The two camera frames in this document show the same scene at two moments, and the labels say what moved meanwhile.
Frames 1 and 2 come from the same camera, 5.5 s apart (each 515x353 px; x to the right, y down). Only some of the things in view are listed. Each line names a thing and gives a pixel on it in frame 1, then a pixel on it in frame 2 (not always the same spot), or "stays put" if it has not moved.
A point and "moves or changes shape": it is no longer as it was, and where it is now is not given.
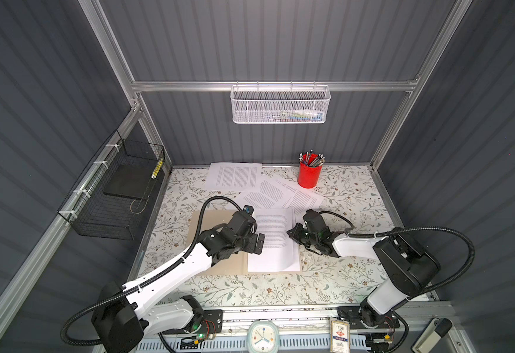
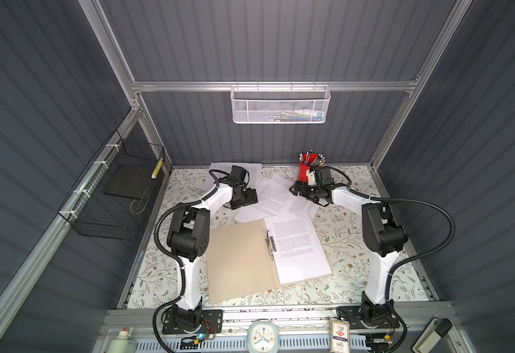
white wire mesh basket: x=279 y=104 stays put
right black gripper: x=294 y=235 → x=304 y=191
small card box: x=339 y=337 stays put
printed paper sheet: x=234 y=176 stays put
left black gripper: x=251 y=247 → x=251 y=198
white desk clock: x=263 y=337 stays put
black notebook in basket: x=132 y=180 stays put
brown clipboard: x=236 y=265 moves or changes shape
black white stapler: x=430 y=334 stays put
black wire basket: x=109 y=199 stays put
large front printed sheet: x=279 y=252 moves or changes shape
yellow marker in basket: x=154 y=173 stays put
